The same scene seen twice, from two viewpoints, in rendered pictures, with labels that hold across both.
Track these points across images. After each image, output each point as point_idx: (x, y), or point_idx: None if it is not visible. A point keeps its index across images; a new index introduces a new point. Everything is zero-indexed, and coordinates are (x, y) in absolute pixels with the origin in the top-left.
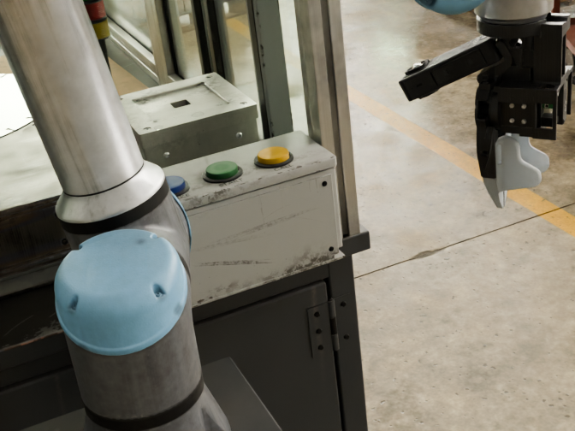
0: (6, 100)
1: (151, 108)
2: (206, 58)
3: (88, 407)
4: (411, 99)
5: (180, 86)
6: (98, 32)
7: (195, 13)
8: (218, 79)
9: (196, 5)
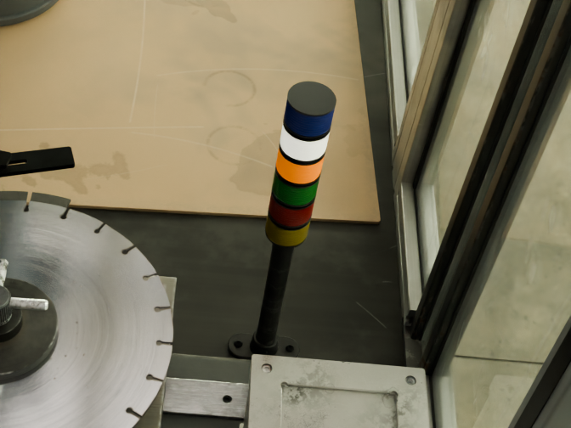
0: (97, 348)
1: (297, 427)
2: (440, 278)
3: None
4: None
5: (360, 386)
6: (287, 239)
7: (451, 230)
8: (418, 402)
9: (458, 223)
